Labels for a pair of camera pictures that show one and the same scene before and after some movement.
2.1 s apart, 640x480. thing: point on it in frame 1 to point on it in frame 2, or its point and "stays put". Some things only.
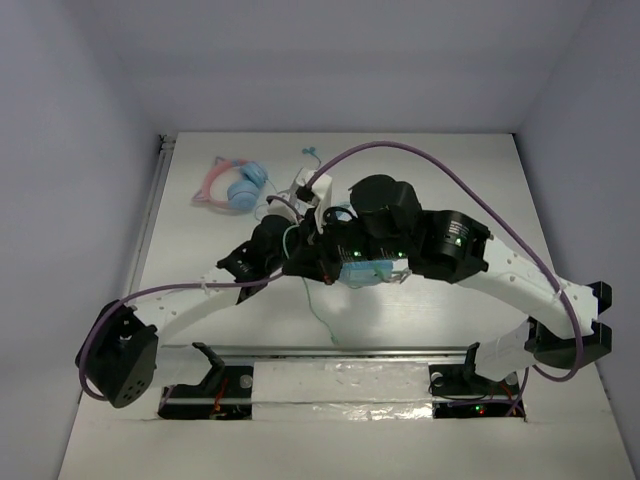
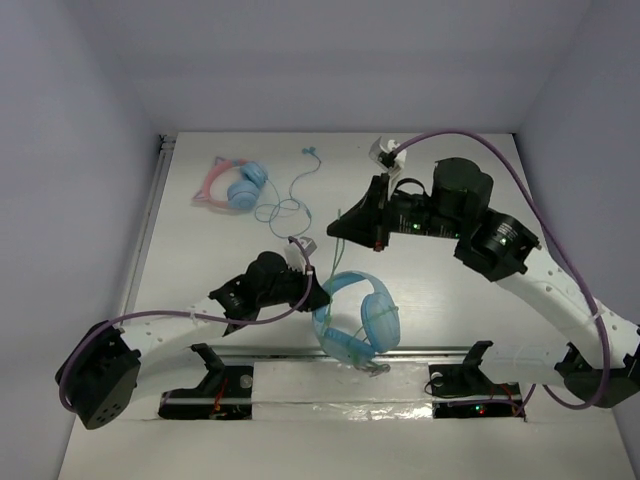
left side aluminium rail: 165,150 stays put
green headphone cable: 377,267 to 345,325
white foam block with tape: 341,391 stays put
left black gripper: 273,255 to 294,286
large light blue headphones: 362,273 to 381,318
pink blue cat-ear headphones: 243,192 stays put
